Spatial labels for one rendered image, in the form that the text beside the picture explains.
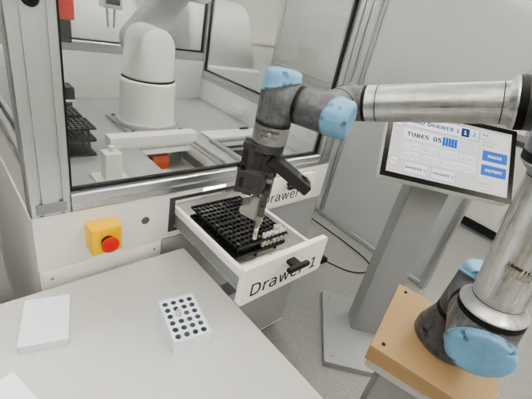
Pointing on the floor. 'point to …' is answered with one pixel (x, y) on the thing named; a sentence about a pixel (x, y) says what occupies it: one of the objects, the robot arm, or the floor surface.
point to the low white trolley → (148, 342)
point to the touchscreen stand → (378, 280)
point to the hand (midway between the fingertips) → (260, 222)
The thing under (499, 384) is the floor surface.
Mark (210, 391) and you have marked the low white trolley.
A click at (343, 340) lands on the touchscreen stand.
